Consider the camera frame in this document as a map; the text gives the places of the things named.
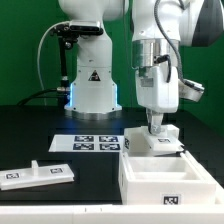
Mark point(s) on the white cabinet door panel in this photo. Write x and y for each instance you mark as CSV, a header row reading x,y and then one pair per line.
x,y
35,176

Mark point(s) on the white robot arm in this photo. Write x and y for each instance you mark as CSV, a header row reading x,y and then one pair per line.
x,y
160,27

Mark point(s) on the white marker sheet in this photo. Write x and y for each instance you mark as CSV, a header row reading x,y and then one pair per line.
x,y
86,143

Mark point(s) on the white cabinet body box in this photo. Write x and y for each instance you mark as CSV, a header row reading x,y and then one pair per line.
x,y
167,181

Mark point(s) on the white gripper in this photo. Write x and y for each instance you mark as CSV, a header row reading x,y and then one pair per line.
x,y
155,93

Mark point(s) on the white cabinet top block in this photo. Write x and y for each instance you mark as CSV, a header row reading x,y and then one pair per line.
x,y
135,143

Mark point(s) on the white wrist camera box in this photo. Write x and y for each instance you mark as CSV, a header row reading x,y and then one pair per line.
x,y
191,90

